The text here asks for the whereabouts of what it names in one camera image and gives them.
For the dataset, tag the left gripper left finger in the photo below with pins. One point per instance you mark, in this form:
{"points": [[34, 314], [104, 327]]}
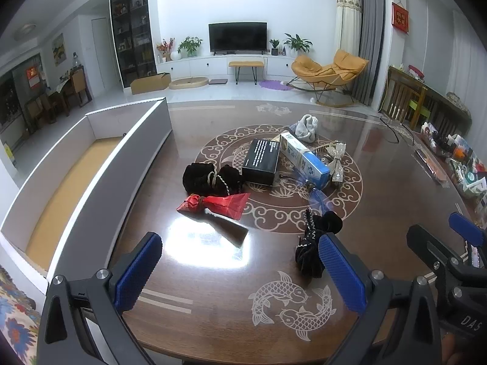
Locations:
{"points": [[64, 336]]}

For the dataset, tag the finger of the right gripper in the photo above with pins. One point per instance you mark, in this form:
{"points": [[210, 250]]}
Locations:
{"points": [[467, 229], [434, 253]]}

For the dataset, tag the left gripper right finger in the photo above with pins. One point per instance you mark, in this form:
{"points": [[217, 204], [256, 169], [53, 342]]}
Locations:
{"points": [[397, 320]]}

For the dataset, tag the black velvet pouch with chain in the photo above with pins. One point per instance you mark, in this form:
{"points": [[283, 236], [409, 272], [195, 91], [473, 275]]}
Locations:
{"points": [[307, 251]]}

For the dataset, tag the clear blue safety glasses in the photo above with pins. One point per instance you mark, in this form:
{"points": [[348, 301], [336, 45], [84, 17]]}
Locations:
{"points": [[317, 199]]}

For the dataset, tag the blue white toothpaste box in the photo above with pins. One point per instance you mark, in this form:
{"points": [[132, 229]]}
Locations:
{"points": [[306, 163]]}

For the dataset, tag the rhinestone bow hair clip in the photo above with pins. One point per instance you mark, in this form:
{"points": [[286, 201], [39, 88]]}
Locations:
{"points": [[336, 151]]}

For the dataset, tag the red candy wrapper pouch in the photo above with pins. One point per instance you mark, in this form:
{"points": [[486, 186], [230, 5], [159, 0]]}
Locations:
{"points": [[231, 206]]}

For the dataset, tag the black printed box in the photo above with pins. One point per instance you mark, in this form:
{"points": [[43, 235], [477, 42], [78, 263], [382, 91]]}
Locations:
{"points": [[261, 162]]}

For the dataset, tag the white knit glove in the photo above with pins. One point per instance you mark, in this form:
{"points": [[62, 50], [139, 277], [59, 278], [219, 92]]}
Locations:
{"points": [[306, 128]]}

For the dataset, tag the black velvet pouch with cord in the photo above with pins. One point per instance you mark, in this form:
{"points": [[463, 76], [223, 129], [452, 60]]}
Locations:
{"points": [[205, 179]]}

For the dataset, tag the large white cardboard box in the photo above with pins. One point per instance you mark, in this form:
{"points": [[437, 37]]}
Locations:
{"points": [[69, 212]]}

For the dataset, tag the dark wooden sideboard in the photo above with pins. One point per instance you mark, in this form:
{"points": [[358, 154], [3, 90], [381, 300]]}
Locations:
{"points": [[408, 100]]}

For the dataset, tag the orange lounge chair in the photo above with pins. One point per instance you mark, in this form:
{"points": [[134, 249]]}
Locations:
{"points": [[321, 79]]}

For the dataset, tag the purple floor mat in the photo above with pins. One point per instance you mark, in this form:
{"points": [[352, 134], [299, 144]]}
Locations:
{"points": [[274, 85]]}

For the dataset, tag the wooden dining chair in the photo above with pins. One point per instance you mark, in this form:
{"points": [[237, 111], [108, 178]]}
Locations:
{"points": [[80, 88]]}

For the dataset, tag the green potted plant right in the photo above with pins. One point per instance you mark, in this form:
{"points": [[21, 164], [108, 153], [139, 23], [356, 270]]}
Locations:
{"points": [[297, 45]]}

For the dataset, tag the green potted plant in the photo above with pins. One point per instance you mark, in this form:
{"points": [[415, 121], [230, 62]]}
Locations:
{"points": [[190, 46], [297, 45]]}

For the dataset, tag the brown cardboard box on floor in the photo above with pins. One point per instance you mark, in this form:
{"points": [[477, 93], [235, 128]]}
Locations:
{"points": [[153, 83]]}

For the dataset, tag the round beige pet bed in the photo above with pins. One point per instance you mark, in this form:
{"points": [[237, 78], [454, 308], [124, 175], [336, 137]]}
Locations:
{"points": [[188, 83]]}

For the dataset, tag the red flower vase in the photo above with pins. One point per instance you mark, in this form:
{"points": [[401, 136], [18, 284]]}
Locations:
{"points": [[165, 48]]}

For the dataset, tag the black flat television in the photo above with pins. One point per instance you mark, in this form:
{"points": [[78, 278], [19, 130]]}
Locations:
{"points": [[237, 37]]}

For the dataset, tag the green potted plant left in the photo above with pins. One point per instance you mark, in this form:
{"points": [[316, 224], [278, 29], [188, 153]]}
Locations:
{"points": [[190, 46]]}

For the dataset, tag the black glass display cabinet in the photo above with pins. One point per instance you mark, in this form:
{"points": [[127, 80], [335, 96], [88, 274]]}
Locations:
{"points": [[132, 39]]}

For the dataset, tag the red wall hanging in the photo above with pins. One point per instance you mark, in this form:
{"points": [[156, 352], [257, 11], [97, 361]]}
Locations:
{"points": [[400, 19]]}

